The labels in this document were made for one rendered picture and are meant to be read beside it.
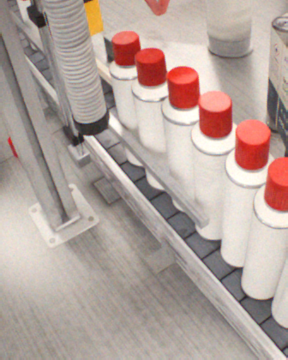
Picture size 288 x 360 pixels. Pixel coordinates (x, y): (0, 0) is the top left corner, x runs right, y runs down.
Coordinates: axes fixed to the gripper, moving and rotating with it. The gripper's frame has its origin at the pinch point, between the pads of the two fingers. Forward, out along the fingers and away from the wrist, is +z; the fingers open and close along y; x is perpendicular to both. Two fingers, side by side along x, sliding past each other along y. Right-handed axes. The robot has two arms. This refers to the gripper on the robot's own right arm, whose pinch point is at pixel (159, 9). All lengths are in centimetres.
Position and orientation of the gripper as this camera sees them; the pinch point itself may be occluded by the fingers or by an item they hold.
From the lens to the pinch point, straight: 64.9
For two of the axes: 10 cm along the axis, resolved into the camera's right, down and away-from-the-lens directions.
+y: -5.3, -5.8, 6.1
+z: 1.4, 6.5, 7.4
